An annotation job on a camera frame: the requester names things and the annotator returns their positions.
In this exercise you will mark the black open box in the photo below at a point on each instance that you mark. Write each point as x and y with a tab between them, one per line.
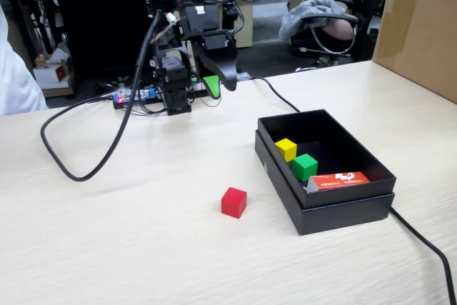
339	217

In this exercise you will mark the black mesh office chair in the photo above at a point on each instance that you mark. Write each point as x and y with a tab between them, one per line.
103	15

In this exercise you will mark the white shirt torso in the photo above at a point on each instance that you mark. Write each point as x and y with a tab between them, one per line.
16	83

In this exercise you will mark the pink cushion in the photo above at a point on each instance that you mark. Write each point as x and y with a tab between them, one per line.
339	30

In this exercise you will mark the black box inner tray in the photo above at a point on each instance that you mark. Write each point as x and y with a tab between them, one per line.
321	130

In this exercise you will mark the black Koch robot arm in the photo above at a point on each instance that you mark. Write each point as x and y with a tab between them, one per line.
175	69

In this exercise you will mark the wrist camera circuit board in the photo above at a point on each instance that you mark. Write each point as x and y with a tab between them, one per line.
162	33

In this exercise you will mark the grey blanket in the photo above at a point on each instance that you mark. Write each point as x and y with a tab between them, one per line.
310	12

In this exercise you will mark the yellow wooden cube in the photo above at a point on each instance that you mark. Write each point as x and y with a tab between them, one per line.
285	148

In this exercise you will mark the white red small box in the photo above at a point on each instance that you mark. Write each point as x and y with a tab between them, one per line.
55	73

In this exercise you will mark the open cardboard box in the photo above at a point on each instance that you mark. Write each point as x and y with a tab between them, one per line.
60	55

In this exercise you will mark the tall beige cabinet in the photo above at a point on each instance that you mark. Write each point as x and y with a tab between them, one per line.
246	30

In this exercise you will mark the green wooden cube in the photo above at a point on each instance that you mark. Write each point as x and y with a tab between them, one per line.
305	167

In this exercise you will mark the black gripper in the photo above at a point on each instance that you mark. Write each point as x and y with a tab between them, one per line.
216	40

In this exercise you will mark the orange white carton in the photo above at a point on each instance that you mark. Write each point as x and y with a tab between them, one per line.
339	180

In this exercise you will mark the large cardboard box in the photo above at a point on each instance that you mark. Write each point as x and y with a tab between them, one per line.
421	33

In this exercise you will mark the office chair chrome armrest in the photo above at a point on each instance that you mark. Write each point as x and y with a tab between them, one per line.
373	15

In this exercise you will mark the flat white brown box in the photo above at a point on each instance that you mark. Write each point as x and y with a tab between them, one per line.
60	88

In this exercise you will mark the controller board with LED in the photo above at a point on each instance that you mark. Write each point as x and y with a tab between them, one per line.
123	99

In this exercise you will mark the red wooden cube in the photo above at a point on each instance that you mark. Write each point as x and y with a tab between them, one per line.
233	203

